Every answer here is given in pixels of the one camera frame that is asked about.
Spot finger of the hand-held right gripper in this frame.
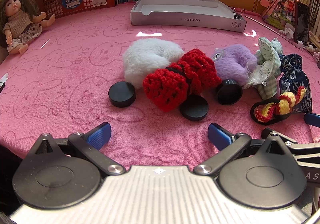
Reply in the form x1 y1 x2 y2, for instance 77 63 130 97
261 127 320 162
304 112 320 128

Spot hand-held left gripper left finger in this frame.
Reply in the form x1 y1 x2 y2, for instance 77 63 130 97
26 122 127 176

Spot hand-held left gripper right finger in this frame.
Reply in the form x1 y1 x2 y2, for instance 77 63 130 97
192 122 298 176

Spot yellow red crochet hair tie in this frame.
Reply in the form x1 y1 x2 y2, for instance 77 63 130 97
250 86 308 125

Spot round black disc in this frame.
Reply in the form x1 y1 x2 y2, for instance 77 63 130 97
179 95 209 121
108 82 137 107

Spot black cylinder cup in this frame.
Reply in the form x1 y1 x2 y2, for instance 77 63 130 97
216 79 243 105

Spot blue floral pouch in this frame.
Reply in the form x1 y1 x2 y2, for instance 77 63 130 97
279 54 313 114

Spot purple plush scrunchie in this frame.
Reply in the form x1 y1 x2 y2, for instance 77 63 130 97
212 44 258 87

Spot red crochet bow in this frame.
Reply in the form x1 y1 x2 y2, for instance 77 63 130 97
142 49 222 113

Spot green checked scrunchie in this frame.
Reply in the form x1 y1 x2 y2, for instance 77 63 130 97
244 37 284 100

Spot white furry scrunchie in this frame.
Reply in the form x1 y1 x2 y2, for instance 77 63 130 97
122 38 185 89

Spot pink bunny-print cloth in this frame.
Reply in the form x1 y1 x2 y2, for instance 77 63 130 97
0 1 320 189

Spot white folded paper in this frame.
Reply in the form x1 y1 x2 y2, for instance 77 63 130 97
280 25 295 39

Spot black smartphone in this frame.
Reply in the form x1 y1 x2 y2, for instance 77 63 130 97
295 1 312 43

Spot thin metal rod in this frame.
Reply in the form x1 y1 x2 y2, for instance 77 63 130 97
245 15 298 44

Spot small white object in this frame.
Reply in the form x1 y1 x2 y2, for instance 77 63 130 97
0 74 9 93

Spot pink triangular case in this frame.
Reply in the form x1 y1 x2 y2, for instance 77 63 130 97
262 0 310 30

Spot black binder clips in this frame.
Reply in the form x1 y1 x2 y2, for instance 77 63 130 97
232 7 244 20

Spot brown-haired doll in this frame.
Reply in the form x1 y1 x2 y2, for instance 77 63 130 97
0 0 56 54

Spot white cable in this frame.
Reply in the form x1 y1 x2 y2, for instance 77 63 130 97
297 41 320 55

